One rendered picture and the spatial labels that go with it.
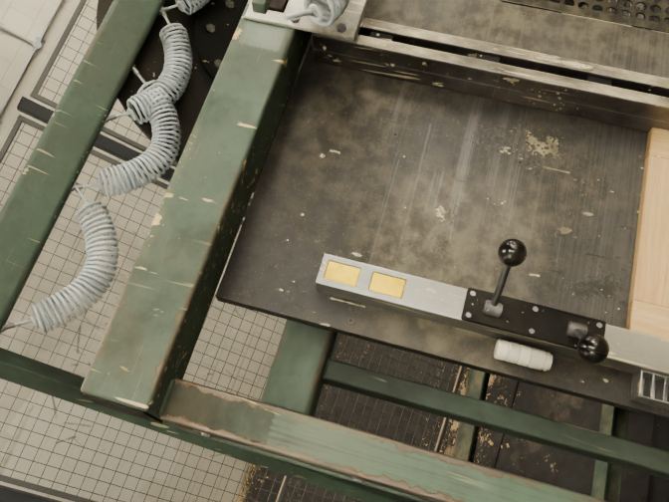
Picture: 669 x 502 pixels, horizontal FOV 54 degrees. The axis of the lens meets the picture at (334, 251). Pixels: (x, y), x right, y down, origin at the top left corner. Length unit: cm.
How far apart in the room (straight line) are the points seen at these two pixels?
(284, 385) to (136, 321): 24
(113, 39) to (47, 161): 34
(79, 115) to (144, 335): 72
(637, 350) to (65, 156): 115
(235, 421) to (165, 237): 28
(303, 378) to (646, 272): 55
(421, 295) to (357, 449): 24
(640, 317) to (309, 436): 52
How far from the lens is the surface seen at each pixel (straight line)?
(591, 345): 87
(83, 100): 156
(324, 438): 91
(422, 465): 91
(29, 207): 146
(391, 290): 97
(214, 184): 100
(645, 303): 108
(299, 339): 103
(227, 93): 109
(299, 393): 101
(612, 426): 257
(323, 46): 119
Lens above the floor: 205
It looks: 20 degrees down
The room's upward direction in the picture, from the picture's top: 64 degrees counter-clockwise
